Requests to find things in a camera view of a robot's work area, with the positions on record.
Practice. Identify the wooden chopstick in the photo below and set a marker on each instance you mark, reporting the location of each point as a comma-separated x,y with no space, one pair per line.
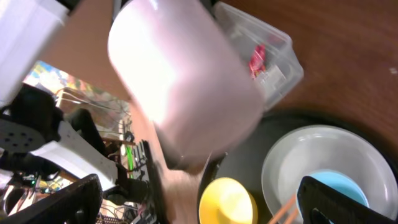
283,210
292,216

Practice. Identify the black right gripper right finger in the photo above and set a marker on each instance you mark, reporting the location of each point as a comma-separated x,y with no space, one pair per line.
319,203

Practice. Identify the pink plastic cup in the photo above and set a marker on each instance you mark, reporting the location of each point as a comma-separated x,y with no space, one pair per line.
176,62

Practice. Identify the yellow plastic bowl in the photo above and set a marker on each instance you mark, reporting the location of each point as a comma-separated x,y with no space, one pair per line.
226,201

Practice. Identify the clear plastic waste bin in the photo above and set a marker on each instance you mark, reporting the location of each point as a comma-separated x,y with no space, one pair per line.
281,70

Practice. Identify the grey round plate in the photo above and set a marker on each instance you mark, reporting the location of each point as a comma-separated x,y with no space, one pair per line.
309,149

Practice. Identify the round black tray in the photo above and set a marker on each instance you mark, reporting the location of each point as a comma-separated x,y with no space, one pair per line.
245,162

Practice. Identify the light blue plastic cup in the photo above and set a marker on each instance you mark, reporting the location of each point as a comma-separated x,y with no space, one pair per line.
341,183

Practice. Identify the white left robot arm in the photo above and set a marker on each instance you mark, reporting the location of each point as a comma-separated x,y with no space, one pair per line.
35,125

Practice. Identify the red snack wrapper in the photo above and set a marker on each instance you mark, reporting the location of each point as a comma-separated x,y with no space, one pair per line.
256,63

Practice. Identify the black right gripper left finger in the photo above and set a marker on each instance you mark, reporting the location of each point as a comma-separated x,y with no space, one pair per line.
80,202

